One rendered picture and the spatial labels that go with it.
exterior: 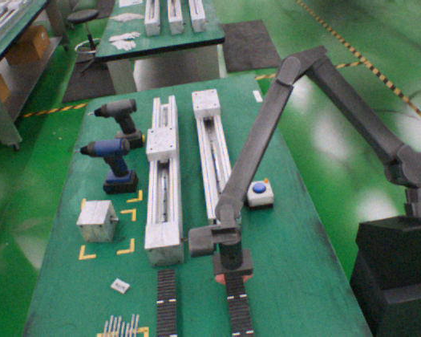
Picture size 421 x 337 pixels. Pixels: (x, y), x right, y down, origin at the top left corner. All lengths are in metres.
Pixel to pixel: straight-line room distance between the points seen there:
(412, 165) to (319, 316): 0.44
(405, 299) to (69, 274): 0.97
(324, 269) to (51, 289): 0.81
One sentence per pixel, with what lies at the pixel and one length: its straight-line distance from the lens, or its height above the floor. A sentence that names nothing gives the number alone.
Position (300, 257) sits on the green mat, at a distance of 1.13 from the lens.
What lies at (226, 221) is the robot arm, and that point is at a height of 1.05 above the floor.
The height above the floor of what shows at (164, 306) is 0.81.
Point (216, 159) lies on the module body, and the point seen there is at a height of 0.84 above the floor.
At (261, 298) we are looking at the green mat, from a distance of 1.05.
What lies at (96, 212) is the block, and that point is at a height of 0.87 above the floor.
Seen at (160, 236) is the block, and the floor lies 0.87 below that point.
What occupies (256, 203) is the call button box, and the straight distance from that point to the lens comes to 1.21.
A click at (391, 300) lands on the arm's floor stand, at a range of 1.10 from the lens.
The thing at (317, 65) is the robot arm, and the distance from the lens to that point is 0.95.
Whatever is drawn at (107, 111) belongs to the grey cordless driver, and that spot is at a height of 0.98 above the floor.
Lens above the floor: 1.69
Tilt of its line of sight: 40 degrees down
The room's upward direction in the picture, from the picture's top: 8 degrees counter-clockwise
